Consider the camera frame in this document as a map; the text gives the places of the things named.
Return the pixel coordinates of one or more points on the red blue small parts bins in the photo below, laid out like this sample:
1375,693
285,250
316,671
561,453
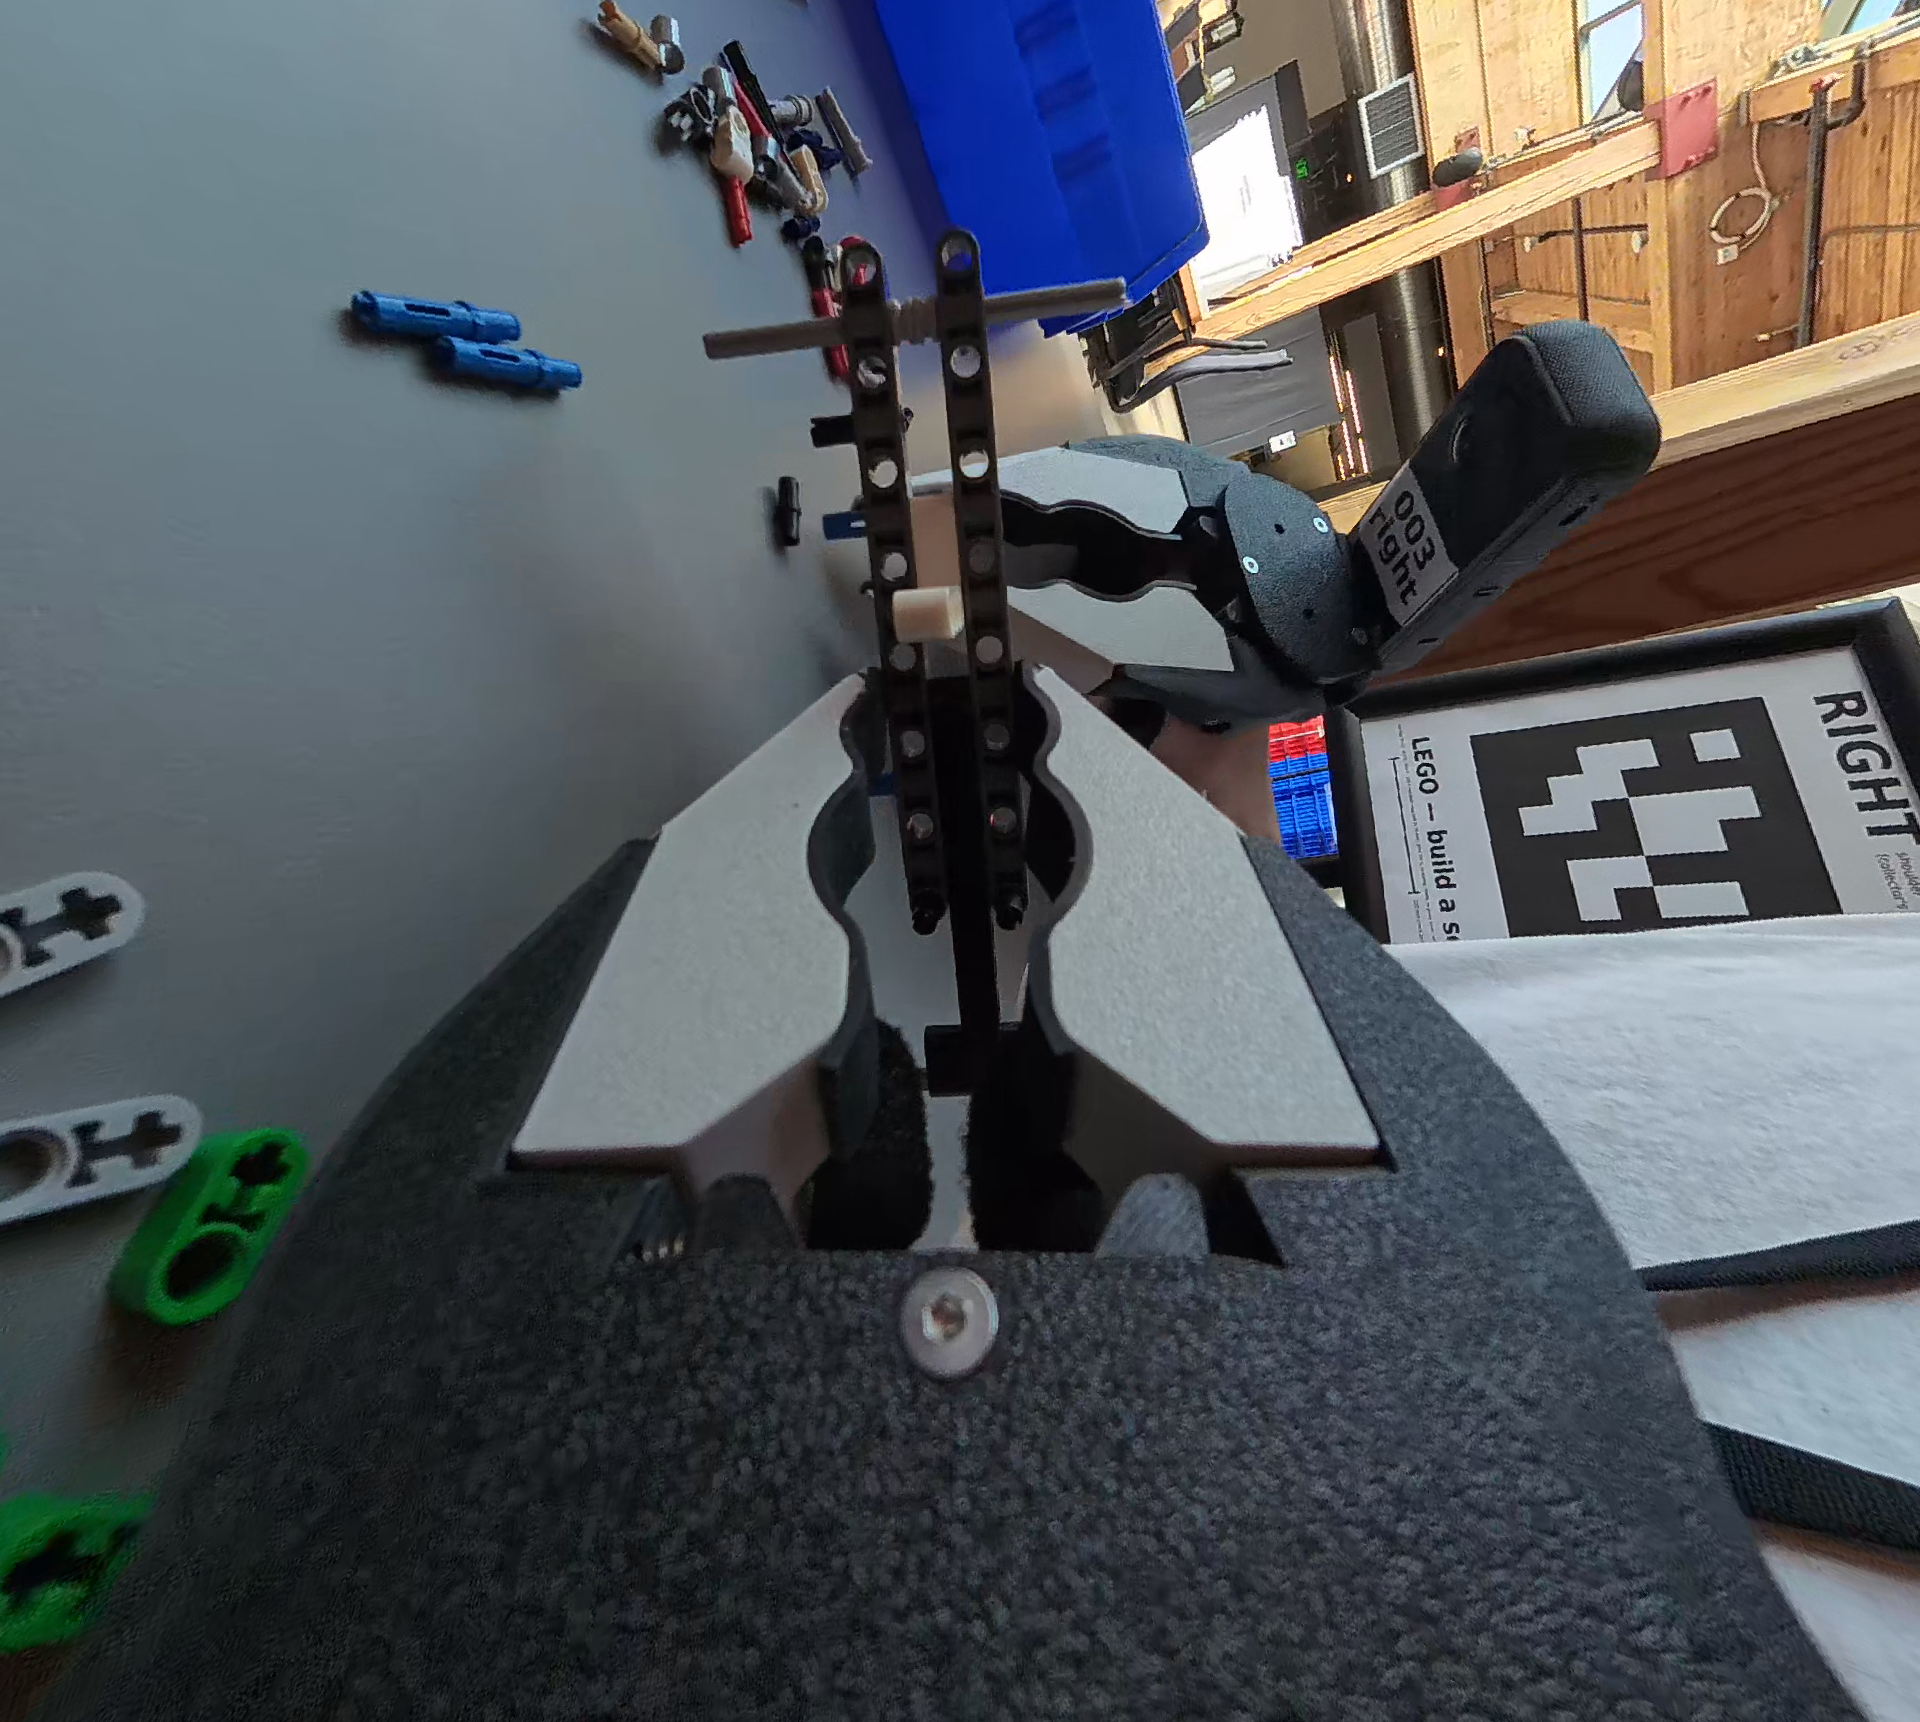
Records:
1300,785

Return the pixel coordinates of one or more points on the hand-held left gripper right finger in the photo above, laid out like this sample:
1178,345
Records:
1201,986

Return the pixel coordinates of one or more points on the green lego liftarm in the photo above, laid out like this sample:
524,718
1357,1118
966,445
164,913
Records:
69,1565
210,1227

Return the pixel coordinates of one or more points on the black pipe clamp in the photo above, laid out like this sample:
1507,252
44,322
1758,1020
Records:
1819,207

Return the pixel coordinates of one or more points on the red metal bracket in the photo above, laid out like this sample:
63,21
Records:
1688,124

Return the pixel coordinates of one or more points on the light grey lego liftarm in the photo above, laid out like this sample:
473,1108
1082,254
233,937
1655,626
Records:
91,1153
60,930

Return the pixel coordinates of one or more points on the pile of lego pins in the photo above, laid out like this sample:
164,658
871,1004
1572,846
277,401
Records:
750,141

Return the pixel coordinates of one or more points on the framed black white marker sign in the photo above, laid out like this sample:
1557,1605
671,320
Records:
1650,793

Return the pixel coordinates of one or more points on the black lego beam assembly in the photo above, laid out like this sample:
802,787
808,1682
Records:
983,523

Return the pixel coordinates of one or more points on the computer monitor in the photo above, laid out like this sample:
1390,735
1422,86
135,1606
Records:
1244,192

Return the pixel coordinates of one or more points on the person's right hand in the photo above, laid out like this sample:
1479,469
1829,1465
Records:
1239,785

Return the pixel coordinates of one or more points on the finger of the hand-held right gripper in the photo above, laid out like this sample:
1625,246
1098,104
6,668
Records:
1162,639
1119,493

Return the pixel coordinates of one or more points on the black office chair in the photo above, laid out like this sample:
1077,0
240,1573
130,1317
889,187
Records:
1155,334

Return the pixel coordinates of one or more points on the tan lego pin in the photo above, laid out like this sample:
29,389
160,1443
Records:
626,31

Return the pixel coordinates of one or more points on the wall vent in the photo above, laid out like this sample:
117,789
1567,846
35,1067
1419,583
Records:
1390,124

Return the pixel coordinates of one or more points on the black lego pin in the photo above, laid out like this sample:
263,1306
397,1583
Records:
788,510

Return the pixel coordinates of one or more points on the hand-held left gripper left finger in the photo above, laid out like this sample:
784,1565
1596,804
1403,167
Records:
704,973

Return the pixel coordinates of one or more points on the blue lego pin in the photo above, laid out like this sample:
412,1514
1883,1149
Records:
434,316
511,367

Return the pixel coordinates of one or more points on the blue plastic bin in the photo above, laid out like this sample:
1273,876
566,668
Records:
1020,26

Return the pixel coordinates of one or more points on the white felt mat black edge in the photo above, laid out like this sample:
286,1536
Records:
1680,1076
1800,1354

